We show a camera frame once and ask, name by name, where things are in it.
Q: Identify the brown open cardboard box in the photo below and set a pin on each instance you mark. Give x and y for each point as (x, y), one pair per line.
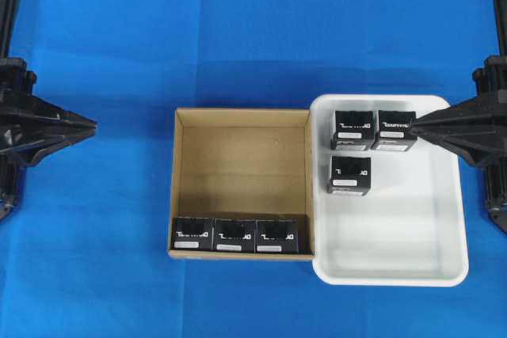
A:
(243, 163)

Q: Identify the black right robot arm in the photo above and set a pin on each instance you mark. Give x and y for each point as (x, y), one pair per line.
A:
(491, 77)

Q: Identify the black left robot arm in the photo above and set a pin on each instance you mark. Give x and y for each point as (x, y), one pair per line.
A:
(15, 79)

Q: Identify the black box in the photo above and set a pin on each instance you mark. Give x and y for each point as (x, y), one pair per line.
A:
(192, 234)
(393, 131)
(234, 235)
(349, 176)
(277, 236)
(352, 130)

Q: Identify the white plastic tray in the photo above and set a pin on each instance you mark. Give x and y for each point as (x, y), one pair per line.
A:
(409, 229)

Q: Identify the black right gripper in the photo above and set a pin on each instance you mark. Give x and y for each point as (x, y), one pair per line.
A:
(478, 128)

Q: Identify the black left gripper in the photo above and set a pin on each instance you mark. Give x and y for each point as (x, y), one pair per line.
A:
(32, 129)

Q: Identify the blue table cloth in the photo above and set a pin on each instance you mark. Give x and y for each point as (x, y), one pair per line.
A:
(84, 254)

